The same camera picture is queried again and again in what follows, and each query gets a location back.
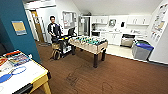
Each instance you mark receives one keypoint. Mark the foosball table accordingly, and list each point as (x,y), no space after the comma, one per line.
(88,45)

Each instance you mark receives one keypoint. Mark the black built-in microwave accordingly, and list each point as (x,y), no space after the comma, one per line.
(96,33)

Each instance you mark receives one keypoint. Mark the black wheeled cart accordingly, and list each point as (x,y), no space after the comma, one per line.
(65,46)

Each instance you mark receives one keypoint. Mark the black monitor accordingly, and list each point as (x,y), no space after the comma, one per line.
(71,32)

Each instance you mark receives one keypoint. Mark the stainless steel refrigerator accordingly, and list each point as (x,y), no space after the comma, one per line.
(84,26)

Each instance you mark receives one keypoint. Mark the cardboard box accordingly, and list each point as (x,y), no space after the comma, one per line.
(55,46)

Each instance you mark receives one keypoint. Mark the brown backpack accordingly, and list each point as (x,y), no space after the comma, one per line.
(56,55)

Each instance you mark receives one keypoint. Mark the white two-door base cabinet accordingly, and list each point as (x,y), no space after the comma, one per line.
(114,38)

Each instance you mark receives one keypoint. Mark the grey notice board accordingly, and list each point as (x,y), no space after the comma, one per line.
(68,19)

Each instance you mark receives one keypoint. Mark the person in dark top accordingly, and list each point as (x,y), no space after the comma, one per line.
(53,29)

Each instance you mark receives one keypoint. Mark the steel paper towel dispenser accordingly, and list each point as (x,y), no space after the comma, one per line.
(112,23)

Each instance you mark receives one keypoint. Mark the black soap dispenser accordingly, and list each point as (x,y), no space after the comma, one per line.
(122,24)

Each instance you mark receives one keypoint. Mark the brown wooden door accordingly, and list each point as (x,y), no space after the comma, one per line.
(37,26)

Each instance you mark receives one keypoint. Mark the grey bin blue lid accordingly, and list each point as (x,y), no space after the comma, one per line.
(141,51)

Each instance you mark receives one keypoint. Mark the blue game box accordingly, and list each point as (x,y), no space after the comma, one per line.
(18,59)

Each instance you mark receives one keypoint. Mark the yellow game table white top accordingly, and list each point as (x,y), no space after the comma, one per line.
(23,78)

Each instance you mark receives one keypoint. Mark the blue ping pong paddle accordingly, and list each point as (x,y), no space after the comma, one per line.
(4,78)

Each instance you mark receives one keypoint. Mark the yellow wall sign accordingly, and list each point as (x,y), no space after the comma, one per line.
(19,28)

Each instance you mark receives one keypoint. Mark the large colourful wall chart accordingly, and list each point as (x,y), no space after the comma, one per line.
(160,20)

